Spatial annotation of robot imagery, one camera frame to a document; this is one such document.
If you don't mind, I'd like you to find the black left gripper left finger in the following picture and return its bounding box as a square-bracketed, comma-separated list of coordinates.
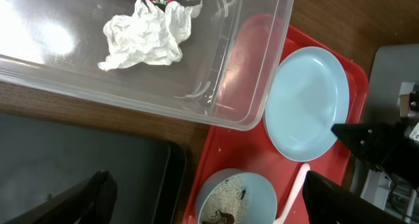
[6, 170, 117, 224]

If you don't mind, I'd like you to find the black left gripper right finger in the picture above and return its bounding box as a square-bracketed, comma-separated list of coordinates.
[302, 171, 405, 224]

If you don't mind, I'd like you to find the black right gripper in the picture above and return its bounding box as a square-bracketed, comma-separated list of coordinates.
[331, 89, 419, 189]

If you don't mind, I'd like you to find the white plastic spoon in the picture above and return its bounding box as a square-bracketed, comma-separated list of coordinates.
[273, 163, 310, 224]

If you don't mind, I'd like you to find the light blue plate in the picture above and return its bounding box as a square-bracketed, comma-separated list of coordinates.
[263, 47, 350, 162]

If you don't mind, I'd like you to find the black waste tray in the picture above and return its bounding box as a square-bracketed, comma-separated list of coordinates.
[1, 114, 186, 223]

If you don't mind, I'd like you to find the grey dishwasher rack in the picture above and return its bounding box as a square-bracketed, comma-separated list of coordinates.
[350, 44, 418, 223]

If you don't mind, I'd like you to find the blue bowl with rice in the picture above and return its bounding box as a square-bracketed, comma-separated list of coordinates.
[194, 168, 278, 224]

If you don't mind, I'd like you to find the red plastic tray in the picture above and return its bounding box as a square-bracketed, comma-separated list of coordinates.
[182, 14, 369, 224]

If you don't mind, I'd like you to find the clear plastic bin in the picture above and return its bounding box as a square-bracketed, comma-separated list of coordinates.
[1, 0, 294, 130]

